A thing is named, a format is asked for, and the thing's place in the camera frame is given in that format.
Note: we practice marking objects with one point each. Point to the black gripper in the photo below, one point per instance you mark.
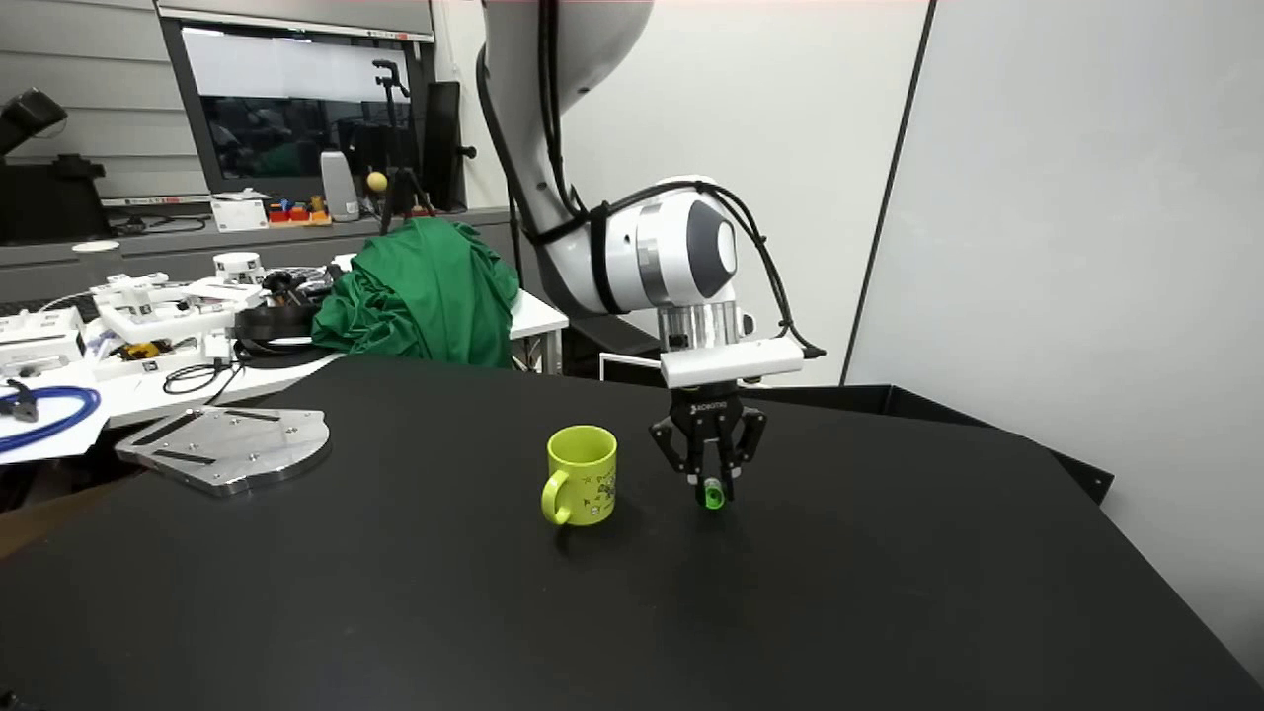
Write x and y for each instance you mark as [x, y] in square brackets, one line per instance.
[711, 402]

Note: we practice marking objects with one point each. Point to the small green object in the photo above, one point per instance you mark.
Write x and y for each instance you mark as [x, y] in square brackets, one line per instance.
[711, 495]

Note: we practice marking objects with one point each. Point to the yellow-green plastic cup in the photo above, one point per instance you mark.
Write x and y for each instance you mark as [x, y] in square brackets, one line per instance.
[582, 481]

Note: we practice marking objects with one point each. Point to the green cloth pile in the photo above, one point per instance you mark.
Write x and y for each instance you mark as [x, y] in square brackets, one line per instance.
[420, 297]

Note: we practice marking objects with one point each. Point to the white side table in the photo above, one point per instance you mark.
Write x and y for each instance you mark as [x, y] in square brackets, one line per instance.
[331, 369]

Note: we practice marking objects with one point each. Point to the small yellow ball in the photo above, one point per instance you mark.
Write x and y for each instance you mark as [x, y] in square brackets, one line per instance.
[375, 180]

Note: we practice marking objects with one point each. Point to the white plastic bottle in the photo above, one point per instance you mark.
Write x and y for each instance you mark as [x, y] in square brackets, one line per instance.
[336, 184]

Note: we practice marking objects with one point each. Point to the red orange small toys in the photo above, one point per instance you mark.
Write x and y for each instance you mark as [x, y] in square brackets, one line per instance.
[303, 211]

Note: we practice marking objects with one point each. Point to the silver metal mounting plate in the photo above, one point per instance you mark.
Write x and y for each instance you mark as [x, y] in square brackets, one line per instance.
[223, 446]

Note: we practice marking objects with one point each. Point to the small white box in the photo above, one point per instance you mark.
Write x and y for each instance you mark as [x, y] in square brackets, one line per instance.
[239, 211]

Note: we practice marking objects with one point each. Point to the large dark framed window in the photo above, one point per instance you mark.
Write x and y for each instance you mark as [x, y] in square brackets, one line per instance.
[291, 119]

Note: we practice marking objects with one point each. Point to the white plastic parts pile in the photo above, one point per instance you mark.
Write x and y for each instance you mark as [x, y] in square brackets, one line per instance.
[173, 302]

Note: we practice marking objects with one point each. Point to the grey counter shelf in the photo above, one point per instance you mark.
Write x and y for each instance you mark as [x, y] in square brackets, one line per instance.
[158, 256]

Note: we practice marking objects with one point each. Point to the small white parts tray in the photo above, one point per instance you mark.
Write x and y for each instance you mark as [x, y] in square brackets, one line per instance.
[38, 340]

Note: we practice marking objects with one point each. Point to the black office chair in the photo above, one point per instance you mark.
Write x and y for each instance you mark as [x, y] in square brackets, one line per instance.
[46, 190]

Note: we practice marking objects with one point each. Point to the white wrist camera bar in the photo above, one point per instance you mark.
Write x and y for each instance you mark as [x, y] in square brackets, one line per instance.
[731, 360]

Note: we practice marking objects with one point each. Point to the black wall corner strip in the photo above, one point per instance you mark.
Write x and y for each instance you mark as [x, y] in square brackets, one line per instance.
[885, 200]

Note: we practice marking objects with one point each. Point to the black camera tripod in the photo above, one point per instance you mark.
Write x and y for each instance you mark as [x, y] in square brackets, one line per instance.
[391, 132]

